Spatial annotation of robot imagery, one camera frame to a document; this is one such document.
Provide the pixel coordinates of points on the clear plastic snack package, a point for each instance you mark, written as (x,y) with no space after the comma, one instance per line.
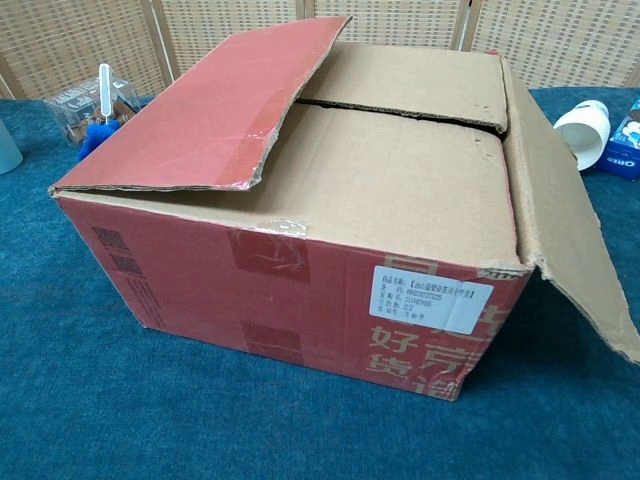
(75,105)

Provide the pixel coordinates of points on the blue plastic object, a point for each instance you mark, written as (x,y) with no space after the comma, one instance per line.
(95,137)

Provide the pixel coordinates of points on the blue tablecloth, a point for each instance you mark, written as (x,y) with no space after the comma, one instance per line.
(100,400)

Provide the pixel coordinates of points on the large red cardboard box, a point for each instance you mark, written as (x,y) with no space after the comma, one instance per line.
(225,290)

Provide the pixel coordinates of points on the blue Oreo cookie box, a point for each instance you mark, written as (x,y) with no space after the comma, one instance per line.
(625,160)

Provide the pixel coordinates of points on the woven wooden folding screen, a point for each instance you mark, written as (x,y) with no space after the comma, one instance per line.
(75,40)

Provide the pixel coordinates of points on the white paper cup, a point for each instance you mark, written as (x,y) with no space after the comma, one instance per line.
(585,142)

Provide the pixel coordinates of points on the white plastic stick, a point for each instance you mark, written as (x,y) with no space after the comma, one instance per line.
(104,90)

